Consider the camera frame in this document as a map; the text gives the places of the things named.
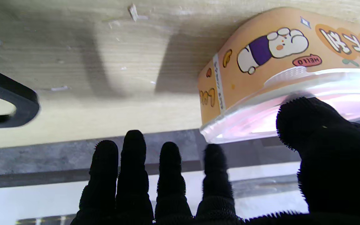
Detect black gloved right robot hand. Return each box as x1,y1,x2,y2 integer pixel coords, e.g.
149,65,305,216
71,96,360,225

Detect clear plastic lid pink sheet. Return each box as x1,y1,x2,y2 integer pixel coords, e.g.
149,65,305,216
199,66,360,144

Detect white paper food container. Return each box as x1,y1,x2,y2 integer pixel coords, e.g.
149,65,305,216
197,7,360,125

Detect white kitchen counter grey front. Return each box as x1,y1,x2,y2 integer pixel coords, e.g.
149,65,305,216
0,116,360,225

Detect black cast iron skillet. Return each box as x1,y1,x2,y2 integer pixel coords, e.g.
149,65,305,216
0,62,40,129

